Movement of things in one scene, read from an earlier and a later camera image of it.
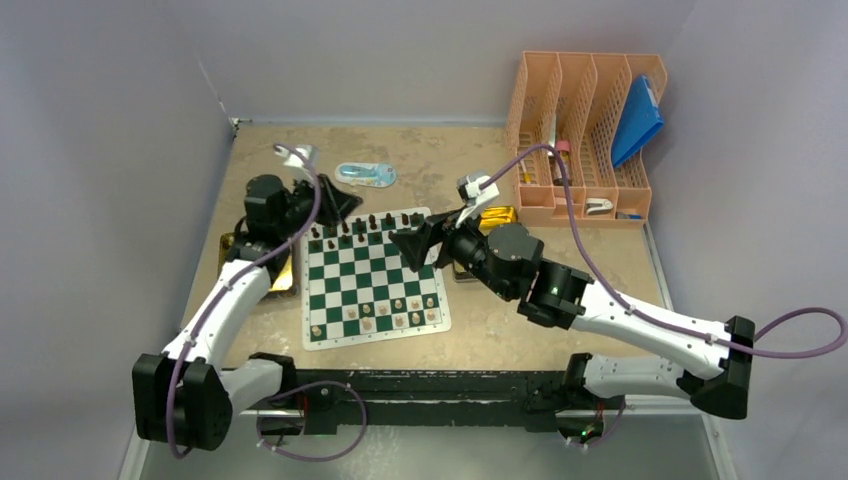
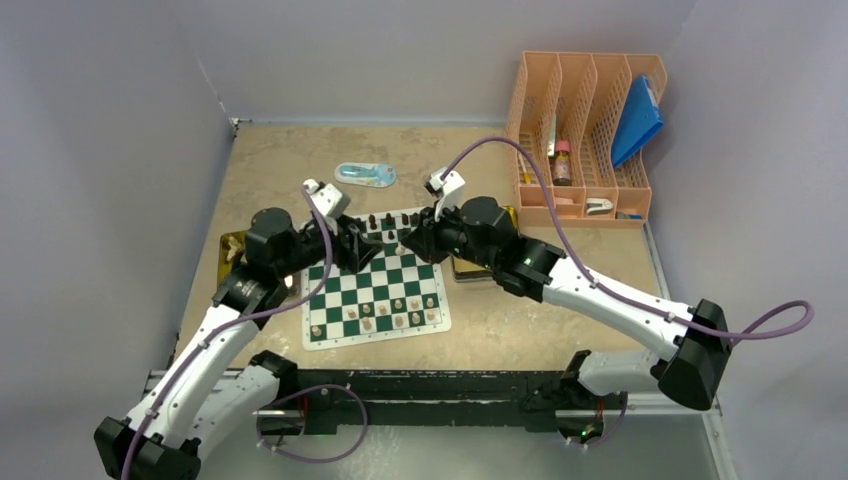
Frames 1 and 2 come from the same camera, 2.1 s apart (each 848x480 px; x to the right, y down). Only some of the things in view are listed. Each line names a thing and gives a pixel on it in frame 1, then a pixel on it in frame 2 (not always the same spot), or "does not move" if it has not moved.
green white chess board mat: (357, 286) does not move
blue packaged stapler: (380, 175) does not move
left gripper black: (334, 205) → (357, 249)
